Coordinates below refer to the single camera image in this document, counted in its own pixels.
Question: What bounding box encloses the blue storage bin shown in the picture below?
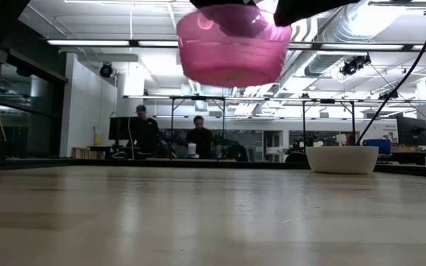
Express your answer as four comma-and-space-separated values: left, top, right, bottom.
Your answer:
362, 138, 392, 155

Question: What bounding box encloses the dark glass partition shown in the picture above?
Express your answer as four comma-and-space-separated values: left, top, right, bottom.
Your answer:
0, 21, 69, 160

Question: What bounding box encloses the black computer monitor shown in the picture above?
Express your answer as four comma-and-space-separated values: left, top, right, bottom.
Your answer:
108, 116, 144, 141
396, 115, 426, 146

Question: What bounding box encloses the person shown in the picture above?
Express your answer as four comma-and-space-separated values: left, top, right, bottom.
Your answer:
186, 115, 214, 160
131, 104, 161, 156

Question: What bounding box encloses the black chair back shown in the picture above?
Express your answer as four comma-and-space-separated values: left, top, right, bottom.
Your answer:
285, 151, 308, 163

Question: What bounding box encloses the black office chair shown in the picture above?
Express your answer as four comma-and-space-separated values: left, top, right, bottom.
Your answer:
222, 140, 250, 162

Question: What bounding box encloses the pink translucent plastic bowl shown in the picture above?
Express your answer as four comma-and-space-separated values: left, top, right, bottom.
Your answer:
176, 3, 293, 89

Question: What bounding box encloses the silver ventilation duct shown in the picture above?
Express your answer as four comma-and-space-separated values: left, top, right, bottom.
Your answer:
303, 0, 395, 78

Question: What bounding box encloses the black ceiling-mounted camera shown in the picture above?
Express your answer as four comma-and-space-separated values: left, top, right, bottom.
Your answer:
99, 61, 114, 78
378, 89, 399, 100

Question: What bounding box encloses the long black hanging cable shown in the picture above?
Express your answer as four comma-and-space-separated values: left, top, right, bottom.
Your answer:
356, 0, 426, 146

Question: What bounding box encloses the white bowl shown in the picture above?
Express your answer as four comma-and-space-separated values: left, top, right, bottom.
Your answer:
305, 145, 379, 175

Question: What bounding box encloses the stack of wooden boards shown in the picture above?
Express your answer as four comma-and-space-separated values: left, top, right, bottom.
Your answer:
71, 146, 106, 160

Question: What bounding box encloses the black metal workstation frame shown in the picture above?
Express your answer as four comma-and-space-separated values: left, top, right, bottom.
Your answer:
301, 98, 356, 146
168, 95, 227, 160

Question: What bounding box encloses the black ceiling camera cluster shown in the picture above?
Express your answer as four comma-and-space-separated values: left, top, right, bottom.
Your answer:
339, 53, 372, 77

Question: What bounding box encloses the overhead LED light bar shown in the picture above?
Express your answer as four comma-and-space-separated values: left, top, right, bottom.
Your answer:
46, 38, 426, 52

